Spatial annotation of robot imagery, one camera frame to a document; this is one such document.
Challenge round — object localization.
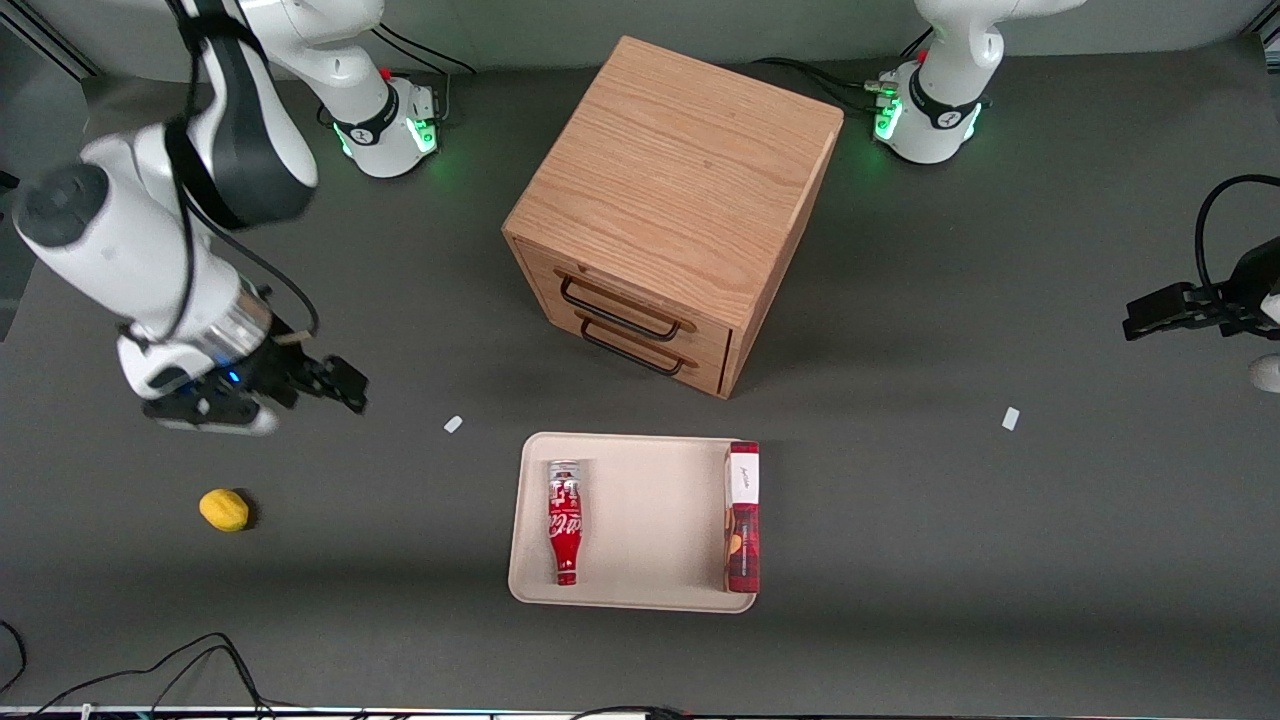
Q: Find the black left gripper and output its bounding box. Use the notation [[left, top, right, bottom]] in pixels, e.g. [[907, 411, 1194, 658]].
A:
[[1122, 238, 1280, 342]]

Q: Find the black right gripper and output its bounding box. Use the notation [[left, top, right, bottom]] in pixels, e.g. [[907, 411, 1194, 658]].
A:
[[140, 344, 369, 427]]

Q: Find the red coke bottle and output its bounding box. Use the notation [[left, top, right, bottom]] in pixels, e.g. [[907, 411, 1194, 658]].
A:
[[545, 459, 585, 587]]

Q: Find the beige rectangular tray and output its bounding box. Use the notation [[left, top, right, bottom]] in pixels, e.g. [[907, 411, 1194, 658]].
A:
[[507, 431, 762, 614]]

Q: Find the yellow lemon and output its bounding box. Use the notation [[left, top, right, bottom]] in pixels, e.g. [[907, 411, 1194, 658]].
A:
[[198, 487, 251, 534]]

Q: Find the wooden drawer cabinet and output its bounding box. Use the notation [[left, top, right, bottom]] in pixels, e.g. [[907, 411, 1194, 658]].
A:
[[502, 36, 845, 401]]

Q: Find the red cracker box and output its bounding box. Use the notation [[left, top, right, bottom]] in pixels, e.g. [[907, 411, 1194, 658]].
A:
[[722, 440, 762, 595]]

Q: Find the black looped left gripper cable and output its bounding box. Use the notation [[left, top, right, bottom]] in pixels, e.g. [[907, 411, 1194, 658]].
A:
[[1194, 174, 1280, 301]]

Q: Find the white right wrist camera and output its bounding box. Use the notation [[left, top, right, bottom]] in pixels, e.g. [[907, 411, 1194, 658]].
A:
[[150, 400, 282, 438]]

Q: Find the black cable along right arm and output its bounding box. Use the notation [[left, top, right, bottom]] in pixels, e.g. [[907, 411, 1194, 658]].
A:
[[163, 0, 322, 346]]

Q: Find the wooden drawer with long handle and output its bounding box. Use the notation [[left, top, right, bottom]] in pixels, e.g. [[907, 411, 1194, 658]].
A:
[[515, 243, 736, 353]]

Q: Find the long black floor cable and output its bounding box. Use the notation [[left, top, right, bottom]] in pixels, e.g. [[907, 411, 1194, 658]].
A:
[[28, 631, 276, 720]]

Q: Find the long black drawer handle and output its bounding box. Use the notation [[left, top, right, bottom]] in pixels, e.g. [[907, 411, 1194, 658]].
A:
[[559, 274, 685, 343]]

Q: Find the short black drawer handle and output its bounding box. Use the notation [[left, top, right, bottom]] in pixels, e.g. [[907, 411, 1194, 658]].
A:
[[579, 317, 690, 379]]

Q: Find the black right arm base cable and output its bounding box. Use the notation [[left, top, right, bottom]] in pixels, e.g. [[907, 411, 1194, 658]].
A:
[[378, 20, 479, 123]]

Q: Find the black arm base cable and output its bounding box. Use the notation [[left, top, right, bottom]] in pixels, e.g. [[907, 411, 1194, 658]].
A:
[[378, 20, 479, 123], [750, 26, 937, 117]]

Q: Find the wooden drawer with short handle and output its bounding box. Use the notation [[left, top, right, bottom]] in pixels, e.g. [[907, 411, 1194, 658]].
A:
[[540, 305, 731, 395]]

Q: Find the short black edge cable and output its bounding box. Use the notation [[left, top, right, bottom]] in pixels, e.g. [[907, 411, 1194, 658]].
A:
[[0, 619, 28, 698]]

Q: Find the black left arm base cable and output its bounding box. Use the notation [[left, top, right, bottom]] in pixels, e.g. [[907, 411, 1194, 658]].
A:
[[750, 26, 937, 117]]

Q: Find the aluminium frame rail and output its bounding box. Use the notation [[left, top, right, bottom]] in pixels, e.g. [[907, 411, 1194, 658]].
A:
[[0, 0, 101, 83]]

